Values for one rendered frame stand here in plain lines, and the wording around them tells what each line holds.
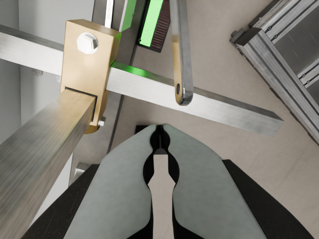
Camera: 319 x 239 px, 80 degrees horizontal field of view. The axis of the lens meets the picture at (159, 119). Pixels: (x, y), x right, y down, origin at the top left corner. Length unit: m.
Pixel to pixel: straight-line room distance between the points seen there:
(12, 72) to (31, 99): 0.08
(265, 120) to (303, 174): 1.60
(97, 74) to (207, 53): 0.92
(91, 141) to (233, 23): 0.91
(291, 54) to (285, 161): 0.90
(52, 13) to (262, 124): 0.43
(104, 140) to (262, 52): 0.74
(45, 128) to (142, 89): 0.12
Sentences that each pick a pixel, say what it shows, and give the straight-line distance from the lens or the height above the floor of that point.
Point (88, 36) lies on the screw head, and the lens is 0.22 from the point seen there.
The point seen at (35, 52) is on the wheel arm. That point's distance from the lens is 0.27.
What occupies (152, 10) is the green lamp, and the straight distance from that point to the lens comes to 0.36.
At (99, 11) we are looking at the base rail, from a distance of 0.37.
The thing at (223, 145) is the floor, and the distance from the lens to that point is 1.41.
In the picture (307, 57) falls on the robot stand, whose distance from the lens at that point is 1.09.
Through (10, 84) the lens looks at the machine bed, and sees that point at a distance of 0.53.
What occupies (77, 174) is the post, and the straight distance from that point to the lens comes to 0.50.
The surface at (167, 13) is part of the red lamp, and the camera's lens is 0.36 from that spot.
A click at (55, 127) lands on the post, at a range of 0.18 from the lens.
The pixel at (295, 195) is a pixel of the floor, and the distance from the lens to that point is 2.05.
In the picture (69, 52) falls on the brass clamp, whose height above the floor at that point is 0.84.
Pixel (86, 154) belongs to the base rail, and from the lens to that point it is 0.49.
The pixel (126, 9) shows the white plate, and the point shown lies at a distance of 0.27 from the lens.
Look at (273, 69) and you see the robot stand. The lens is 1.00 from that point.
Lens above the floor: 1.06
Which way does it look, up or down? 61 degrees down
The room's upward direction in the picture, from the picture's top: 178 degrees clockwise
